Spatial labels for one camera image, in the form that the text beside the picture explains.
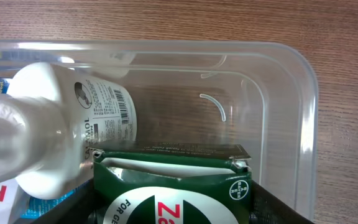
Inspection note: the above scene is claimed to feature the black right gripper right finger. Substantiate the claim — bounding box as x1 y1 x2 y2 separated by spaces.
249 181 314 224

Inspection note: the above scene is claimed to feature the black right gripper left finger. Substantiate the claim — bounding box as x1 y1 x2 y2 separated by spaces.
31 179 97 224

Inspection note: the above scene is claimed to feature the blue VapoDrops box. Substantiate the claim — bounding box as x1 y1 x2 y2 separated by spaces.
0 78 82 220

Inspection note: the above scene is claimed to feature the white Panadol caplets box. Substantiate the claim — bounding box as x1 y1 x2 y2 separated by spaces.
0 179 21 224

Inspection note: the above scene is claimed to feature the white dropper bottle clear cap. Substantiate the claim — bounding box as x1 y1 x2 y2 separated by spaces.
0 62 137 200

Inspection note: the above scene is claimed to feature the green balm box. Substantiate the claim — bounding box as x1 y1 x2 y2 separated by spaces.
92 141 252 224

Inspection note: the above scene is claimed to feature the clear plastic container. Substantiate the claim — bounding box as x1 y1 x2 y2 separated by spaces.
0 40 318 219

